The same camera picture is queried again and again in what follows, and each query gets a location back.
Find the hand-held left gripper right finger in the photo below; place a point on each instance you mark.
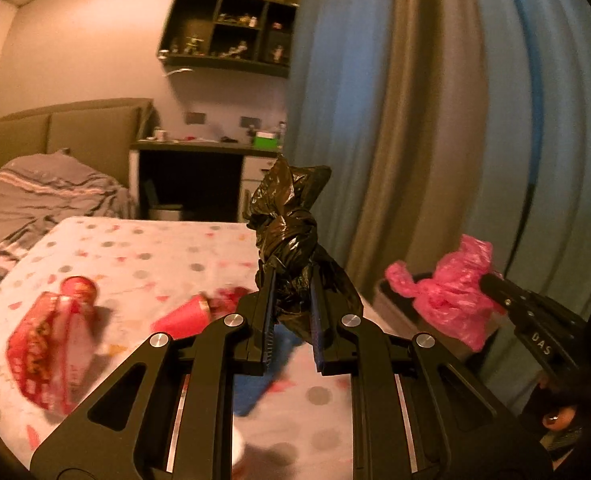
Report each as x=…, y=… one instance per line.
x=317, y=322

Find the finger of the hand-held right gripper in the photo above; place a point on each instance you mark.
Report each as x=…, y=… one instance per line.
x=505, y=296

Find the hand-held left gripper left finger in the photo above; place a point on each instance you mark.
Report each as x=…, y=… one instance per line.
x=270, y=322

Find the pink plastic bag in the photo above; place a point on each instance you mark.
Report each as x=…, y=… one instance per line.
x=450, y=290

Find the blue foam net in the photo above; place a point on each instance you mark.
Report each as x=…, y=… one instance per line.
x=260, y=390

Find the black plastic bag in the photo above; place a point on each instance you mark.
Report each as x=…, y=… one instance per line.
x=288, y=240

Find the dark waste bin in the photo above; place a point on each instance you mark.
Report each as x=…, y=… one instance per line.
x=400, y=305

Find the person's right hand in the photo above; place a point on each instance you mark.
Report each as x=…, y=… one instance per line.
x=555, y=417

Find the red crumpled wrapper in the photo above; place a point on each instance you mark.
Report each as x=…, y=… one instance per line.
x=229, y=301

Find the red paper cup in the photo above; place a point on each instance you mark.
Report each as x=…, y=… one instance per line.
x=183, y=319

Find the polka-dot tablecloth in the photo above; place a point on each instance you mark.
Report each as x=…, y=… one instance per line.
x=140, y=265

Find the small white waste bin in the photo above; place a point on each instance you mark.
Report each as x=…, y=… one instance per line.
x=165, y=213

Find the dark desk with white drawers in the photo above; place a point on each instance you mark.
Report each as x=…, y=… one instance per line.
x=190, y=175

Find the green box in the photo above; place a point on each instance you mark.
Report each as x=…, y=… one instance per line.
x=267, y=140

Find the red can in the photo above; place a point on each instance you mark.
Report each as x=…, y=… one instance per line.
x=78, y=291

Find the blue and beige curtain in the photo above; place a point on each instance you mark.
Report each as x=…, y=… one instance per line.
x=415, y=110

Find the white mug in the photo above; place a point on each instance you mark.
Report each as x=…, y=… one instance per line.
x=160, y=135

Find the red snack packet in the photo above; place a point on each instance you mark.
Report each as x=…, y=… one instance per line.
x=45, y=350

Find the small white lamp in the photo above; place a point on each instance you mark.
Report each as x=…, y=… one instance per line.
x=168, y=57

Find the group of small figurines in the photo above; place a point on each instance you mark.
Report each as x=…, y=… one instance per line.
x=235, y=22

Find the grey wall socket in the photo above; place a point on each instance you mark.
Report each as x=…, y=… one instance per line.
x=195, y=118
x=250, y=121

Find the dark wall shelf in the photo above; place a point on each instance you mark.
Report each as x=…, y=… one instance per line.
x=225, y=62

